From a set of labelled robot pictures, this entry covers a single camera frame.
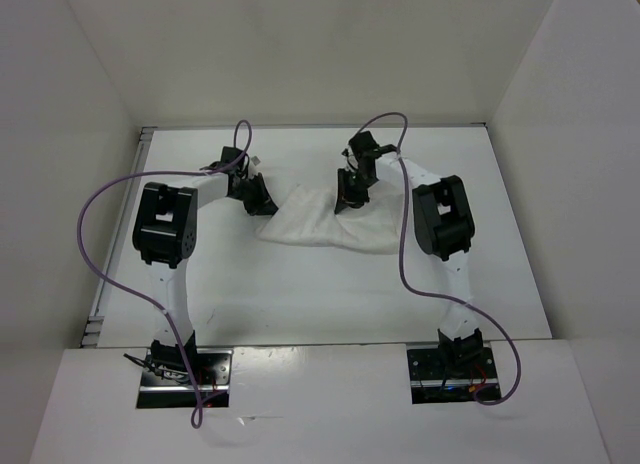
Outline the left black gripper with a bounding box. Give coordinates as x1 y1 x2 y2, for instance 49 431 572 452
230 173 280 217

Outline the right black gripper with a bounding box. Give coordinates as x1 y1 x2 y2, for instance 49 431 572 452
335 166 377 214

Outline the white pleated skirt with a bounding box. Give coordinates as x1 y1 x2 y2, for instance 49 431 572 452
255 185 403 255

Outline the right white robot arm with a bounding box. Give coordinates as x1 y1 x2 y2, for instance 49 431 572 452
334 131 484 378

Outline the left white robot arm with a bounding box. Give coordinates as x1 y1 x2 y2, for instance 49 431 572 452
132 147 278 384

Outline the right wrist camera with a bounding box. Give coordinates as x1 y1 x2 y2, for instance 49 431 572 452
374 144 397 159

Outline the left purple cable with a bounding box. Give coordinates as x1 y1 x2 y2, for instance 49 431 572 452
76 119 254 429

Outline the purple cable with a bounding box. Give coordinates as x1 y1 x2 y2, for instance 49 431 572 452
349 112 525 405
76 119 254 429

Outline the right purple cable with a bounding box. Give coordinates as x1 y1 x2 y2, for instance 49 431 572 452
349 112 525 405

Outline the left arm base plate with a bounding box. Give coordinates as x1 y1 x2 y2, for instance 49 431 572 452
136 348 233 409

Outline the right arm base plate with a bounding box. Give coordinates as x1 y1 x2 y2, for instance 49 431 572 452
406 344 502 405

